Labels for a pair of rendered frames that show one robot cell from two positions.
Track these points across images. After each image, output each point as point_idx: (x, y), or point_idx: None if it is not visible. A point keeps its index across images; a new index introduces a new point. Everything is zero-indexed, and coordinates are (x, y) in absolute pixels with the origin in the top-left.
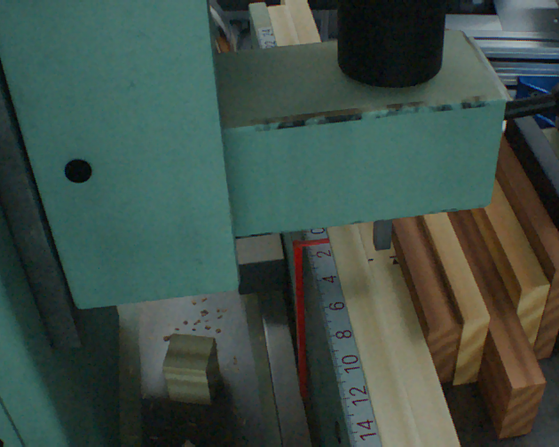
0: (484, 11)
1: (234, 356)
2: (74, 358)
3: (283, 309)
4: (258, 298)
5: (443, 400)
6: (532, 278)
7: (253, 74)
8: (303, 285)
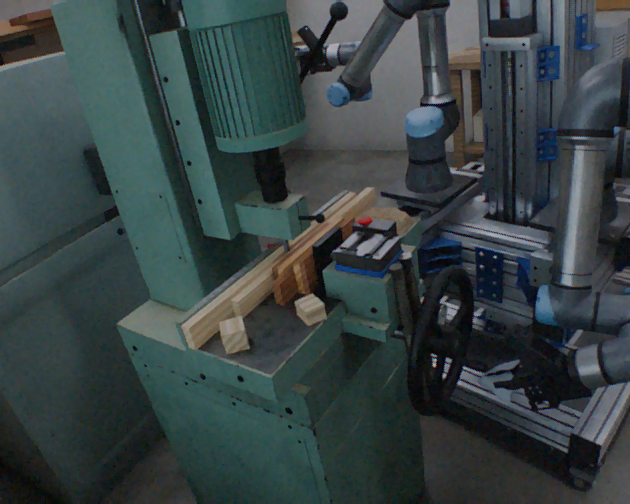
0: (527, 225)
1: None
2: (213, 254)
3: None
4: None
5: (260, 282)
6: (297, 263)
7: (253, 195)
8: None
